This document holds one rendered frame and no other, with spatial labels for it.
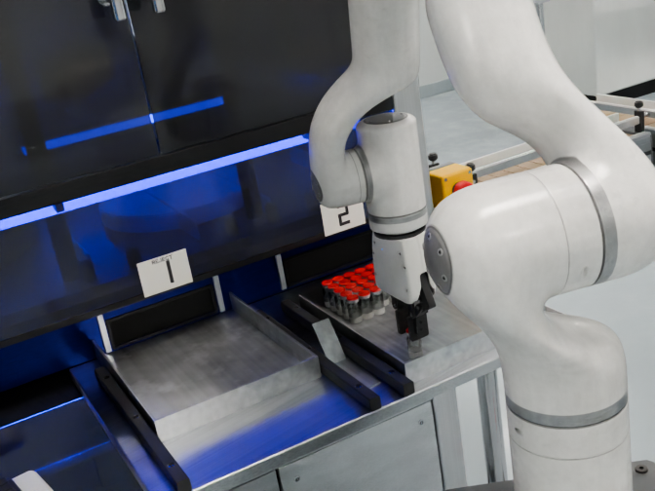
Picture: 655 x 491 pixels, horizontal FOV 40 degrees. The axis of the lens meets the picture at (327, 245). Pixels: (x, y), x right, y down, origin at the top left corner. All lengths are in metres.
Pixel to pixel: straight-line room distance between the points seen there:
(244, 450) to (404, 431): 0.67
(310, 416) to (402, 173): 0.36
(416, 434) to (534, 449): 0.97
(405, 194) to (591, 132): 0.44
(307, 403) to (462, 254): 0.58
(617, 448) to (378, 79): 0.53
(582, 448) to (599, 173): 0.26
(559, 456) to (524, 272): 0.21
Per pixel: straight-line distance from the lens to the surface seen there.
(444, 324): 1.48
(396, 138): 1.22
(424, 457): 1.92
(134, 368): 1.53
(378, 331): 1.48
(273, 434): 1.27
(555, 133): 0.88
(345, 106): 1.17
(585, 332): 0.90
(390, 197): 1.24
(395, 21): 1.14
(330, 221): 1.61
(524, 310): 0.81
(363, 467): 1.84
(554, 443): 0.91
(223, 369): 1.46
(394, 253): 1.28
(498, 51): 0.86
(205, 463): 1.24
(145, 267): 1.50
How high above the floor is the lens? 1.54
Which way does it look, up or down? 20 degrees down
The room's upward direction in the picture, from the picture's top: 10 degrees counter-clockwise
